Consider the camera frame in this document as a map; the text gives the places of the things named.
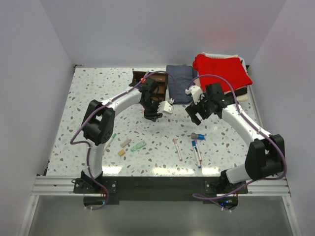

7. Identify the beige capped white marker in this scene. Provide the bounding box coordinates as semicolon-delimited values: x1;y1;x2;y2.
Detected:
172;139;183;161

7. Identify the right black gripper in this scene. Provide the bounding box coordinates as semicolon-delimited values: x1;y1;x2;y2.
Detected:
186;91;213;125

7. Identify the tan eraser block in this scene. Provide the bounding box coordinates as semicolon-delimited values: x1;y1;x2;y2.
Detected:
118;149;126;156

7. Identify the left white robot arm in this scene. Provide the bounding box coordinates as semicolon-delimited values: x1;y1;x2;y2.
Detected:
73;78;162;194

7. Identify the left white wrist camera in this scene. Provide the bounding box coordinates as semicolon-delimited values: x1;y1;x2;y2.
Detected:
157;101;174;115

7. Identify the brown wooden desk organizer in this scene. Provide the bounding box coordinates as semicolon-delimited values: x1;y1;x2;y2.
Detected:
132;71;168;101

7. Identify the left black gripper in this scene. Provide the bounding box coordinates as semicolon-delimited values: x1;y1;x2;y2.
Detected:
140;98;164;122

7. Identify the beige eraser piece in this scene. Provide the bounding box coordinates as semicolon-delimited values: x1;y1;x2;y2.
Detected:
120;139;131;148

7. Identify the green capped white marker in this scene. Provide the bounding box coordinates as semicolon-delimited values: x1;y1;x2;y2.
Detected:
104;133;117;152

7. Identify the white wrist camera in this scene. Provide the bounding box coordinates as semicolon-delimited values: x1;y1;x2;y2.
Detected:
185;85;205;105
157;101;174;115

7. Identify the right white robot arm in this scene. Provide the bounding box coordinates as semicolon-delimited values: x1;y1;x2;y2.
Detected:
185;83;286;193

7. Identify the white basket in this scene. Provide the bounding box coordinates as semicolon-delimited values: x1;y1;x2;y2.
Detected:
193;53;252;101

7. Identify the purple capped white marker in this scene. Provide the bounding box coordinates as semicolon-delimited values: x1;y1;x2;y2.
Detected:
194;139;202;167

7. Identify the red folded cloth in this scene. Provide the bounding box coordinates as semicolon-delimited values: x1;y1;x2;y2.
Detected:
192;54;252;92

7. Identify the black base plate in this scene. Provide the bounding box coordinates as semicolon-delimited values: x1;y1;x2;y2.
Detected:
75;177;245;207

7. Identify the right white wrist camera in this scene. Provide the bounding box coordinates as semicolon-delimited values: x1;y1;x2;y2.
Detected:
185;85;205;105

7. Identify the green clear correction tape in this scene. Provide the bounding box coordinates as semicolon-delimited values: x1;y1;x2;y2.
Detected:
131;141;146;151

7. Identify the blue capped white marker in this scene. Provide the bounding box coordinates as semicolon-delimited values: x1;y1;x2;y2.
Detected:
191;140;201;169

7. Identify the blue folded towel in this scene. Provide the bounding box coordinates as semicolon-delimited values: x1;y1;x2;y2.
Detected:
166;65;198;104

